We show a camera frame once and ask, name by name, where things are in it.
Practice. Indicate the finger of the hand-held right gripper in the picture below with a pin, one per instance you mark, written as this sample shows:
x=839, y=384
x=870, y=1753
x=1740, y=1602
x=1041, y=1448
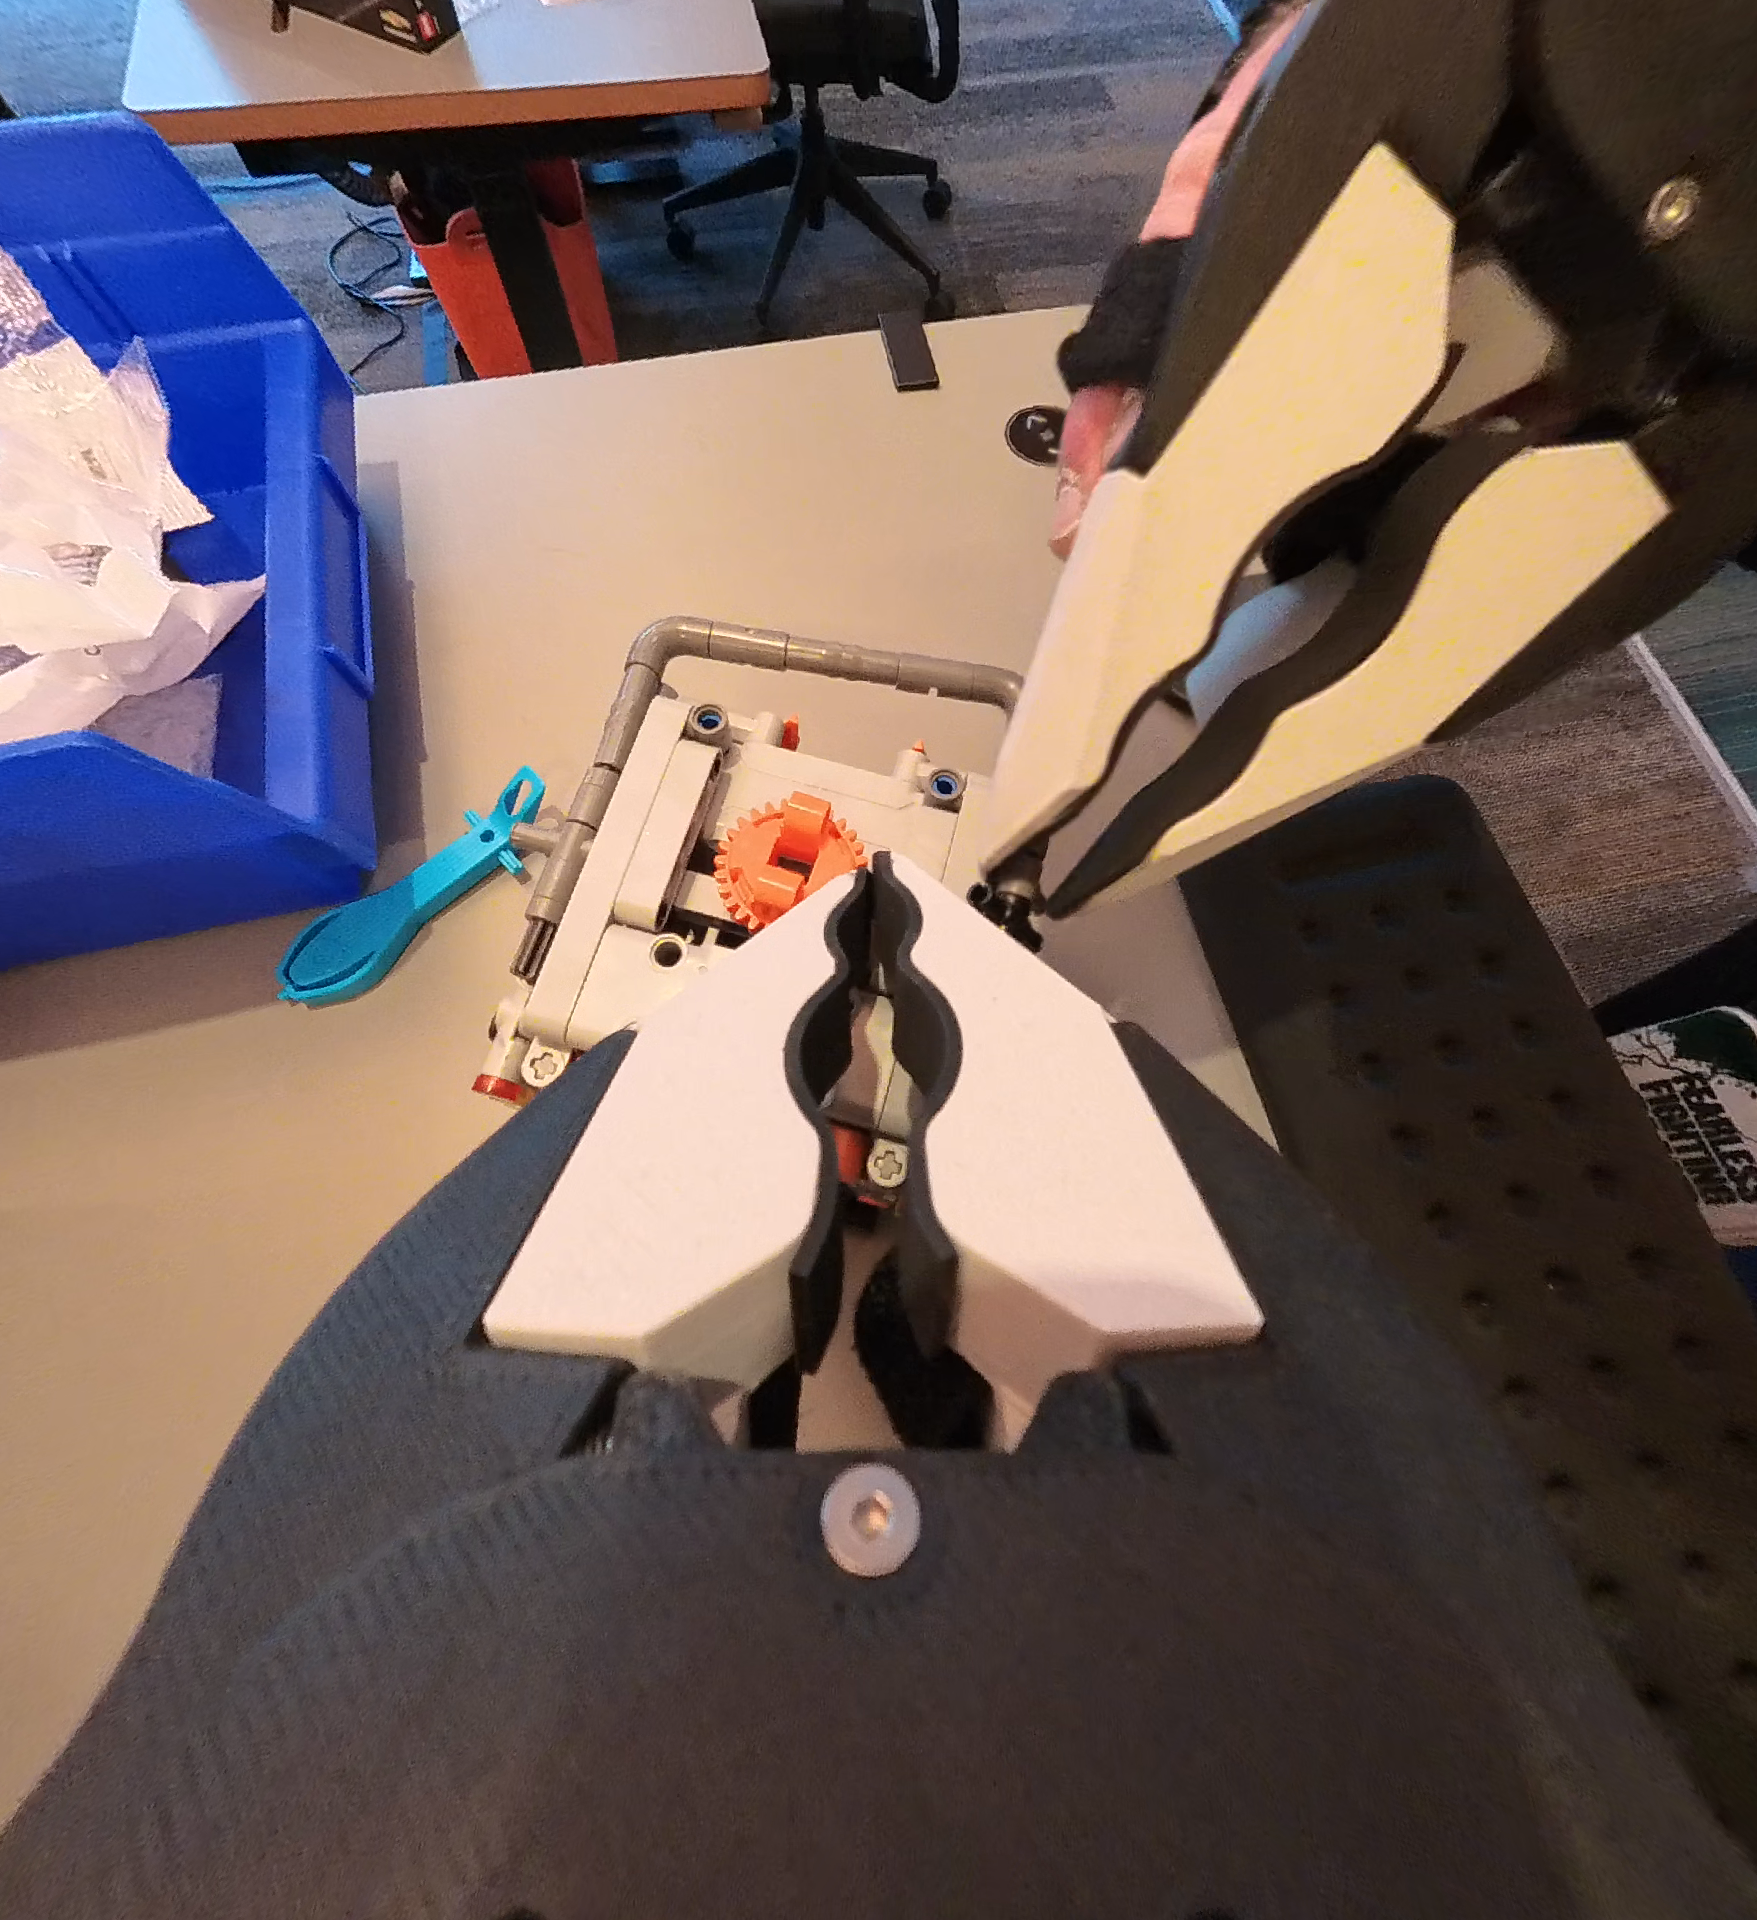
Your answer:
x=1270, y=392
x=1509, y=585

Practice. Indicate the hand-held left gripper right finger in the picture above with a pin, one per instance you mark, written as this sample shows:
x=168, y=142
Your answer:
x=1104, y=1200

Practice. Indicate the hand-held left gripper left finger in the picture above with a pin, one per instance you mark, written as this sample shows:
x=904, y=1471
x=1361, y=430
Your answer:
x=655, y=1200

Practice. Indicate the grey toy brick model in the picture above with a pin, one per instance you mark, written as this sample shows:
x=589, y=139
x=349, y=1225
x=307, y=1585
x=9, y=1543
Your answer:
x=668, y=872

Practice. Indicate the teal brick separator tool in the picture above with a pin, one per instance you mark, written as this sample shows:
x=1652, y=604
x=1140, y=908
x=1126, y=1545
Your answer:
x=369, y=947

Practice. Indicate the person's right hand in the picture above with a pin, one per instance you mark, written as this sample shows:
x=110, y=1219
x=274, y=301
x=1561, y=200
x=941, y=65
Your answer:
x=1084, y=466

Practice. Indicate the round metal table grommet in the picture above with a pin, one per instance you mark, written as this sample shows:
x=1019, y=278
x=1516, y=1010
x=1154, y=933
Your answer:
x=1036, y=430

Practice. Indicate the small black table clip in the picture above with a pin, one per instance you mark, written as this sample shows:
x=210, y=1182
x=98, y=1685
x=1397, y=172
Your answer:
x=912, y=351

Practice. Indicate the black office chair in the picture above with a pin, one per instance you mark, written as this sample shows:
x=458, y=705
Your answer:
x=834, y=165

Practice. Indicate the black white printed card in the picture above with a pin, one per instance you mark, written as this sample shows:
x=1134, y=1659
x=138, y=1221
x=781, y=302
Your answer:
x=1734, y=1125

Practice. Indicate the blue plastic bin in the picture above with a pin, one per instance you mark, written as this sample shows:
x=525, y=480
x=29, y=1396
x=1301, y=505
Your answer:
x=310, y=601

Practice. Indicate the wooden desk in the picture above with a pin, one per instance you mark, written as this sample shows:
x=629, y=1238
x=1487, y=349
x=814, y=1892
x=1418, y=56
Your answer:
x=519, y=66

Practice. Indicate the clear plastic bags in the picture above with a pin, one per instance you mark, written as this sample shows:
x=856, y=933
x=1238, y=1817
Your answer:
x=39, y=572

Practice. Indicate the red metal frame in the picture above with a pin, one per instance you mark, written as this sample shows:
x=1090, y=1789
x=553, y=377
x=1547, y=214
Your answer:
x=519, y=271

